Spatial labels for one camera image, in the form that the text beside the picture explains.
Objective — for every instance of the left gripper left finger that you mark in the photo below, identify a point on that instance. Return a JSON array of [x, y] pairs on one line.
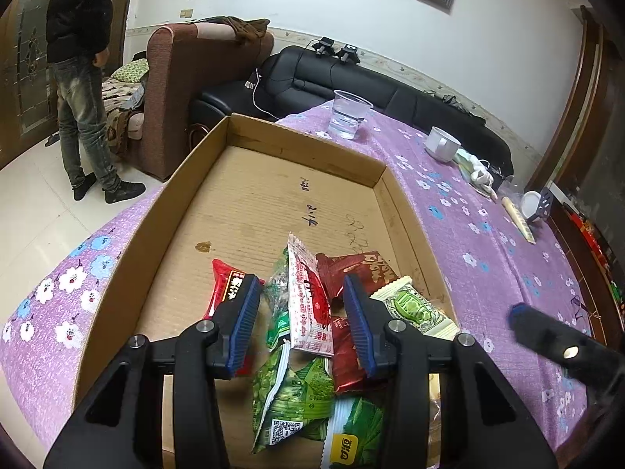
[[234, 321]]

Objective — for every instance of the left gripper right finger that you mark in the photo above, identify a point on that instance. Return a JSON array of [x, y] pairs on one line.
[[367, 318]]

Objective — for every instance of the dark red foil snack bag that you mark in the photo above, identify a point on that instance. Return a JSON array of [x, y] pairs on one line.
[[371, 268]]

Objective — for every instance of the white red snack packet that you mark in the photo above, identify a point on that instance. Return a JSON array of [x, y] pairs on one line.
[[308, 304]]

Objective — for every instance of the red narrow snack packet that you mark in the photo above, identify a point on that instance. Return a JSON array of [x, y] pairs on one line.
[[227, 280]]

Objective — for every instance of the green white candy packet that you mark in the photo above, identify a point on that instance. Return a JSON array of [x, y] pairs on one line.
[[404, 302]]

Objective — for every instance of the green leafy snack bag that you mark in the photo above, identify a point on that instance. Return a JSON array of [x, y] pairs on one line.
[[290, 402]]

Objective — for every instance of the green snack packet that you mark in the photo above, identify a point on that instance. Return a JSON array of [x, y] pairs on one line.
[[353, 434]]

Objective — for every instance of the purple floral tablecloth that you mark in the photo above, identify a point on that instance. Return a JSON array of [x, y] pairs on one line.
[[487, 266]]

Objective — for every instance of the cream tube with barcode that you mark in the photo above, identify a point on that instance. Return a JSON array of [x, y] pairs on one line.
[[518, 219]]

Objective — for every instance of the white bowl container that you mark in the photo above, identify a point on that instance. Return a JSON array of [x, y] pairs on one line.
[[529, 205]]

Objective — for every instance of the cardboard tray box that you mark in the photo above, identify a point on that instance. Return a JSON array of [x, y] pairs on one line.
[[238, 196]]

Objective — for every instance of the white cloth bundle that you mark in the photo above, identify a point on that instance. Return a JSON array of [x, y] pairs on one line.
[[475, 173]]

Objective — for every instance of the wooden cabinet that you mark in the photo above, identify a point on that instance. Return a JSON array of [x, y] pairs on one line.
[[584, 168]]

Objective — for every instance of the white ceramic mug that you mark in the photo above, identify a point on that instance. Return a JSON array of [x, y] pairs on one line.
[[440, 145]]

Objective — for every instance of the clear plastic water cup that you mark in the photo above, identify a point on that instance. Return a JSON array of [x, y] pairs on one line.
[[348, 113]]

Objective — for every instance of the black leather sofa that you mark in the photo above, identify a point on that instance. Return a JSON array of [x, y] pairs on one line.
[[297, 79]]

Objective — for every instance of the brown armchair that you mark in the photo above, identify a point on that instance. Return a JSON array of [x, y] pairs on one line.
[[182, 59]]

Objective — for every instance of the standing person in black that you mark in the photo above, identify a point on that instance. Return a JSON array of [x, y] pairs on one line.
[[77, 50]]

